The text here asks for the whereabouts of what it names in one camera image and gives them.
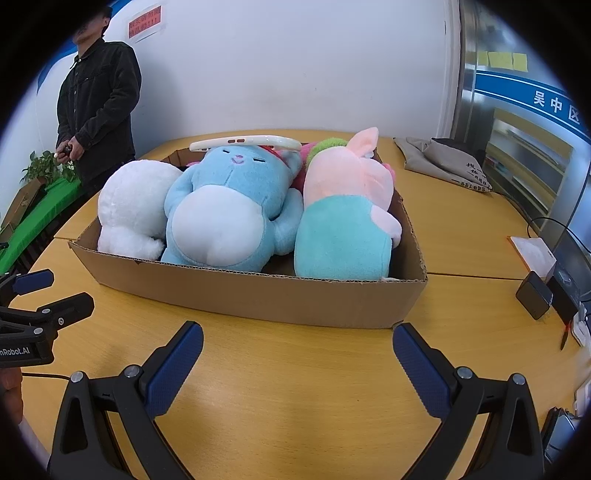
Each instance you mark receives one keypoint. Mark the green cloth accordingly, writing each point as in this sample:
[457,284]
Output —
[32,235]

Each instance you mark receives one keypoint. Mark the black device box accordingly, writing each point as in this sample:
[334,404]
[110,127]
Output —
[565,290]

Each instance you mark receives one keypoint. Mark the metal framed glass partition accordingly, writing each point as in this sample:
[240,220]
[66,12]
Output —
[475,138]

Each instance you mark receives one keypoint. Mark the white power strip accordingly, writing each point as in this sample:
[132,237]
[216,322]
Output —
[581,330]

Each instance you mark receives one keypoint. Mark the small cardboard box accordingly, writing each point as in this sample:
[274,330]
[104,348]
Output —
[21,203]

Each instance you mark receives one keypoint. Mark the yellow sticky note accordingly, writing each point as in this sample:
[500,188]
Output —
[520,61]
[483,59]
[501,60]

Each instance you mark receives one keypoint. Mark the white plush toy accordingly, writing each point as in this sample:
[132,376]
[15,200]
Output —
[134,203]

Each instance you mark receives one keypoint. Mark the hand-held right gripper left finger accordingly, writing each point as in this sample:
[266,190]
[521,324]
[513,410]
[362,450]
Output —
[173,369]

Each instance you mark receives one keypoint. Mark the red and white wall notice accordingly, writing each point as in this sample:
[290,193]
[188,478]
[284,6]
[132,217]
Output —
[145,21]

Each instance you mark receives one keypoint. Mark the black charger cube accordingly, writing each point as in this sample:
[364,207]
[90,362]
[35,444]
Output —
[533,295]

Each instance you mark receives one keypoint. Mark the blue plush toy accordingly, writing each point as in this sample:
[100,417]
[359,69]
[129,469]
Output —
[217,221]

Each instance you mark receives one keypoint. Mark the person's left hand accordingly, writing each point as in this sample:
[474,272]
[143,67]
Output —
[9,397]

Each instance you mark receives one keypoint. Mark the grey tote bag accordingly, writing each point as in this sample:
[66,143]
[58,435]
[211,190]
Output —
[429,161]

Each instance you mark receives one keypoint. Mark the brown cardboard box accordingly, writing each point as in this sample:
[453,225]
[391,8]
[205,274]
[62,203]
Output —
[277,300]

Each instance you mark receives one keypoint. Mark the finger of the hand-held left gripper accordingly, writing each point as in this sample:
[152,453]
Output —
[37,280]
[69,309]

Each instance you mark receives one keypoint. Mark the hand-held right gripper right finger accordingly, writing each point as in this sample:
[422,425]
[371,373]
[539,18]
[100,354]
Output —
[422,369]

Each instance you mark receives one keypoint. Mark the green potted plant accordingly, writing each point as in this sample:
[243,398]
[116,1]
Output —
[44,166]

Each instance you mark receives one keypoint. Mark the blue sign band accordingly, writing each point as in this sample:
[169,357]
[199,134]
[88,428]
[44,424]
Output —
[517,90]

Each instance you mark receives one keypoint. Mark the pink and teal pig plush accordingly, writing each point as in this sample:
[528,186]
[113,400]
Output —
[341,240]

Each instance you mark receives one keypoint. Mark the white phone case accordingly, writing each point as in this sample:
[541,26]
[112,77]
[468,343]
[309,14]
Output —
[249,139]

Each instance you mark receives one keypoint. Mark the pink plush toy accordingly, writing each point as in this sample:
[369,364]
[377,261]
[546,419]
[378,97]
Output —
[298,177]

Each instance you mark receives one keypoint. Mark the dark pen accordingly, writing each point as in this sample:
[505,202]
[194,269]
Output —
[563,339]

